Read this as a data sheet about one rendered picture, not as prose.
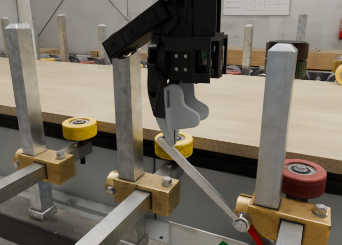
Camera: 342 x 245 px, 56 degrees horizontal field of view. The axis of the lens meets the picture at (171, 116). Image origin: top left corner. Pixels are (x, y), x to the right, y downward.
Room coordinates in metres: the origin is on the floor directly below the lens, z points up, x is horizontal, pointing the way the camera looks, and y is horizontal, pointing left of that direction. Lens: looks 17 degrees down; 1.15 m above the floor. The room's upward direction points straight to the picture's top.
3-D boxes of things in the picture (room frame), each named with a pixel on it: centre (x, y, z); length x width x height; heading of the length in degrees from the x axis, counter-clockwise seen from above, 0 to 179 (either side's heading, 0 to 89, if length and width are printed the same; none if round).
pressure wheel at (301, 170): (0.48, -0.21, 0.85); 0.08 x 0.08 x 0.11
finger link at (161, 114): (0.40, 0.01, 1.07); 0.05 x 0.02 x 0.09; 155
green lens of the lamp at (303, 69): (0.48, -0.17, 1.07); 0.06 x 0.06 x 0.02
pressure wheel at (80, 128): (0.73, 0.22, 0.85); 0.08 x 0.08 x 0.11
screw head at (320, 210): (0.40, -0.22, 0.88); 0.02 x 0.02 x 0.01
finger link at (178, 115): (0.40, -0.01, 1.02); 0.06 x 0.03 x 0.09; 65
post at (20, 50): (0.65, 0.30, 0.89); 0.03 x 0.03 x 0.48; 65
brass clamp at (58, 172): (0.64, 0.28, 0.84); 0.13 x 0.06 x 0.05; 65
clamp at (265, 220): (0.43, -0.17, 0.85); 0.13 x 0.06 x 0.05; 65
